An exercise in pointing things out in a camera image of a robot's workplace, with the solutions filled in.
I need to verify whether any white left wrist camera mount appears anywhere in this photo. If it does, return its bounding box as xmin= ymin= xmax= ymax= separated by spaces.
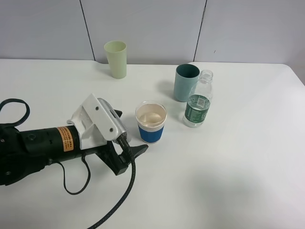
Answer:
xmin=67 ymin=94 xmax=128 ymax=150

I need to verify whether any glass cup with blue sleeve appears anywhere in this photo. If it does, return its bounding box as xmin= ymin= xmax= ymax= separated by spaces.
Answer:
xmin=135 ymin=101 xmax=167 ymax=144

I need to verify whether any teal plastic cup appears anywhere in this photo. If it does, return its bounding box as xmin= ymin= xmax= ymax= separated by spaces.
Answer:
xmin=173 ymin=63 xmax=200 ymax=102

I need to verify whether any black left camera cable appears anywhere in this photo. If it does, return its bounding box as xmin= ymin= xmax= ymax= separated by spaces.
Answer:
xmin=0 ymin=98 xmax=137 ymax=229

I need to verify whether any clear water bottle green label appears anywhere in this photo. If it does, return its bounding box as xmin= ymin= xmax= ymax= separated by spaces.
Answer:
xmin=183 ymin=70 xmax=213 ymax=128

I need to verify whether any pale green plastic cup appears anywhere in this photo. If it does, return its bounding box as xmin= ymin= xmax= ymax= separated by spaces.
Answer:
xmin=104 ymin=41 xmax=127 ymax=79

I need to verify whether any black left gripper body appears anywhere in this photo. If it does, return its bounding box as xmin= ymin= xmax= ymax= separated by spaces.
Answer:
xmin=20 ymin=125 xmax=126 ymax=175

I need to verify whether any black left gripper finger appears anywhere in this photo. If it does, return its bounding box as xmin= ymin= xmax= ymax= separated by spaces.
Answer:
xmin=114 ymin=110 xmax=122 ymax=118
xmin=123 ymin=144 xmax=148 ymax=164

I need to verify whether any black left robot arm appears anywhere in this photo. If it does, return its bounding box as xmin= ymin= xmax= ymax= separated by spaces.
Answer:
xmin=0 ymin=111 xmax=131 ymax=186

